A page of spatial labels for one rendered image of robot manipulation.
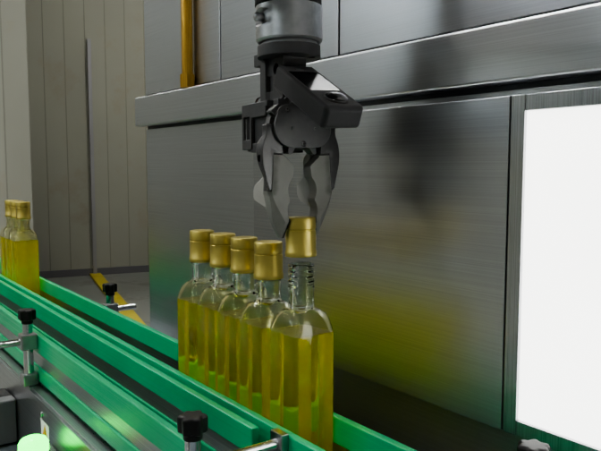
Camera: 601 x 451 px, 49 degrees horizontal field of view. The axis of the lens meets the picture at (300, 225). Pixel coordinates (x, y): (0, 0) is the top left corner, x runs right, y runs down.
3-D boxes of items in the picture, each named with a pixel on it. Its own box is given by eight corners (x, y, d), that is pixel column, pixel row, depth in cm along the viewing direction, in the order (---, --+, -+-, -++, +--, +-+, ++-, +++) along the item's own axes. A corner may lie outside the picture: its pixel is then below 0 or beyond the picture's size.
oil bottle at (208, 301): (253, 440, 90) (252, 285, 89) (216, 450, 87) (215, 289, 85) (232, 427, 95) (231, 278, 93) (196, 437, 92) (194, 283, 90)
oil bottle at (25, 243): (41, 311, 170) (38, 201, 168) (18, 315, 167) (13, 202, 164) (35, 308, 175) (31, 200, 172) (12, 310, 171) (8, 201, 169)
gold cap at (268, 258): (289, 278, 79) (289, 242, 79) (264, 281, 77) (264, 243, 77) (272, 274, 82) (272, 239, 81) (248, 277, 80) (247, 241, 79)
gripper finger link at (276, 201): (262, 234, 78) (272, 157, 78) (288, 238, 73) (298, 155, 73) (239, 232, 77) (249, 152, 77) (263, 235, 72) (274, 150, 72)
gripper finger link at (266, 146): (286, 195, 75) (296, 118, 75) (294, 195, 73) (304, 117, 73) (249, 189, 72) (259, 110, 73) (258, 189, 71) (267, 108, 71)
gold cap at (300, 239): (323, 256, 74) (322, 216, 74) (295, 259, 72) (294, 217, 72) (306, 253, 77) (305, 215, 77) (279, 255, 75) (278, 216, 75)
